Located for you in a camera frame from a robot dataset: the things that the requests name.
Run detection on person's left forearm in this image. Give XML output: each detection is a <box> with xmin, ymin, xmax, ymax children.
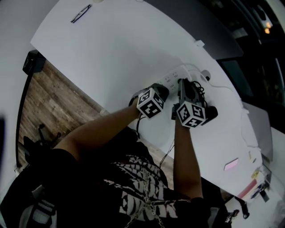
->
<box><xmin>52</xmin><ymin>103</ymin><xmax>141</xmax><ymax>161</ymax></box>

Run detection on pink sticky note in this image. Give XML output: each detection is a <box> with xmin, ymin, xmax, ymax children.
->
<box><xmin>224</xmin><ymin>158</ymin><xmax>239</xmax><ymax>171</ymax></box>

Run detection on grey shoulder strap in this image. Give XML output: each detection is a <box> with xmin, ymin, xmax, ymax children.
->
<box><xmin>20</xmin><ymin>198</ymin><xmax>56</xmax><ymax>228</ymax></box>

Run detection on black office chair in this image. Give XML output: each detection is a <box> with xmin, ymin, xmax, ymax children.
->
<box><xmin>17</xmin><ymin>123</ymin><xmax>63</xmax><ymax>172</ymax></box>

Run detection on metal chain necklace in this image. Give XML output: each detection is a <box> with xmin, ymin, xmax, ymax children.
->
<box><xmin>123</xmin><ymin>169</ymin><xmax>167</xmax><ymax>228</ymax></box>

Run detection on person's right forearm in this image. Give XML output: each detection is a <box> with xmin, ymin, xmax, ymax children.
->
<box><xmin>172</xmin><ymin>117</ymin><xmax>204</xmax><ymax>200</ymax></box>

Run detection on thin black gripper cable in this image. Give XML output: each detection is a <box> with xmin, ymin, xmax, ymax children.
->
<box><xmin>159</xmin><ymin>138</ymin><xmax>176</xmax><ymax>167</ymax></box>
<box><xmin>136</xmin><ymin>113</ymin><xmax>147</xmax><ymax>140</ymax></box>

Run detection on white adapter cable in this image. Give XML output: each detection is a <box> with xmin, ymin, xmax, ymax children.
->
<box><xmin>208</xmin><ymin>79</ymin><xmax>262</xmax><ymax>150</ymax></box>

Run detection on white power strip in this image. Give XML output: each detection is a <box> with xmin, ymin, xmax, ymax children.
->
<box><xmin>155</xmin><ymin>64</ymin><xmax>192</xmax><ymax>95</ymax></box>

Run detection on black box device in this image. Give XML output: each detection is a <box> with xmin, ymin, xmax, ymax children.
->
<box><xmin>23</xmin><ymin>50</ymin><xmax>46</xmax><ymax>75</ymax></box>

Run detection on black printed t-shirt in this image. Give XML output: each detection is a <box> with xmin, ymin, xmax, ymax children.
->
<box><xmin>0</xmin><ymin>140</ymin><xmax>228</xmax><ymax>228</ymax></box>

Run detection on black-rimmed glasses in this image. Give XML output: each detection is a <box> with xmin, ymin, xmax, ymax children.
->
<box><xmin>70</xmin><ymin>4</ymin><xmax>92</xmax><ymax>24</ymax></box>

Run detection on black trousers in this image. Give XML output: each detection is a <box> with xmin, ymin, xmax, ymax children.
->
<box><xmin>120</xmin><ymin>126</ymin><xmax>140</xmax><ymax>143</ymax></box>

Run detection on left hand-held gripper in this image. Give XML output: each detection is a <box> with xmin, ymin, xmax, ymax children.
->
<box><xmin>136</xmin><ymin>83</ymin><xmax>170</xmax><ymax>120</ymax></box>

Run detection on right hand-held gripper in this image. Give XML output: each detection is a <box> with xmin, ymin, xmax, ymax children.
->
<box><xmin>171</xmin><ymin>78</ymin><xmax>208</xmax><ymax>129</ymax></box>

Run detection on dark grey desk divider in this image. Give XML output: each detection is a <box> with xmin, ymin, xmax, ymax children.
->
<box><xmin>142</xmin><ymin>0</ymin><xmax>244</xmax><ymax>60</ymax></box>
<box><xmin>218</xmin><ymin>58</ymin><xmax>254</xmax><ymax>98</ymax></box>

